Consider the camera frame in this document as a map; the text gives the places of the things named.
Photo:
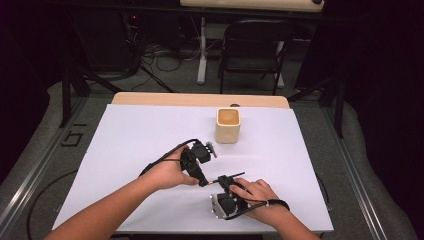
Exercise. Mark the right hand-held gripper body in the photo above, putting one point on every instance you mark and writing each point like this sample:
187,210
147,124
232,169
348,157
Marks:
226,205

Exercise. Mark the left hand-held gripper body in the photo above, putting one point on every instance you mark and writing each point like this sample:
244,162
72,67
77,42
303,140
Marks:
196,153

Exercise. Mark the cream square brush holder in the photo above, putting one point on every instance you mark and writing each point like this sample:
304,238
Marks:
227,135

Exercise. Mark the person's right hand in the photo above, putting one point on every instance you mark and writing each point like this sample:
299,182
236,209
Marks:
261,196

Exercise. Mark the person's left hand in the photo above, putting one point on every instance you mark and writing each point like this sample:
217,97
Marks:
166,173

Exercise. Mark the light wooden table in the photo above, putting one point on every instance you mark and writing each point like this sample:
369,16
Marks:
166,99

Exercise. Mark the white table cover sheet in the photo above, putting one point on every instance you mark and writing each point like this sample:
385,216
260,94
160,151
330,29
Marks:
133,133

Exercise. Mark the white desk leg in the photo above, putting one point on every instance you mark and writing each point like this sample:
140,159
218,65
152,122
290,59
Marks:
202,50
280,66

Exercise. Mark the black folding chair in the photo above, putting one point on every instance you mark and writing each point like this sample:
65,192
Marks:
253,63

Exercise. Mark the black metal stand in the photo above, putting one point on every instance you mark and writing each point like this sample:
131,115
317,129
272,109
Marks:
66,93
338,106

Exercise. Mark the aluminium floor rail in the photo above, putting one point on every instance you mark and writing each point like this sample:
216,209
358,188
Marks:
40,166
353,180

